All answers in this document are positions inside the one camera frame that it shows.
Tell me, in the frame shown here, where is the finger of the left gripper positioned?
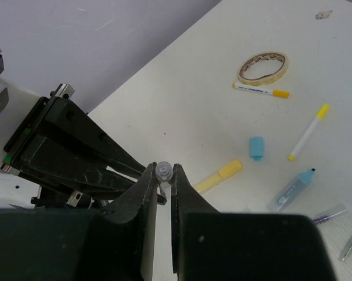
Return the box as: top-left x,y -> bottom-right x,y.
2,137 -> 168,211
3,84 -> 145,181

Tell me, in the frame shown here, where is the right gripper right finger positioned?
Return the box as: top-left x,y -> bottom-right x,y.
171,164 -> 336,280

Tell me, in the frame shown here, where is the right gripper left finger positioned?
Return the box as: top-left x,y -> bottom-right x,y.
0,163 -> 157,280

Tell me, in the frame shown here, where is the yellow highlighter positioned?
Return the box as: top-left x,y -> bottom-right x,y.
192,159 -> 243,194

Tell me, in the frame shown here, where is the blue highlighter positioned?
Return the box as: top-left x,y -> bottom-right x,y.
267,168 -> 316,213

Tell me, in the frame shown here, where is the blue highlighter cap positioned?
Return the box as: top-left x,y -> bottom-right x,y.
249,136 -> 265,161

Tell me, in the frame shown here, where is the purple gel pen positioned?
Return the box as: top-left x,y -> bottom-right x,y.
312,204 -> 348,225

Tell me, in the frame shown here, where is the orange capped white marker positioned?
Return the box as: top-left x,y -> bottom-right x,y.
232,83 -> 290,99

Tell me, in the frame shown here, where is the yellow capped white marker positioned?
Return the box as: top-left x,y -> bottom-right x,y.
288,104 -> 330,162

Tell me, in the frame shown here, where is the masking tape roll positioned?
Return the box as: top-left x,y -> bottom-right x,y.
237,51 -> 289,86

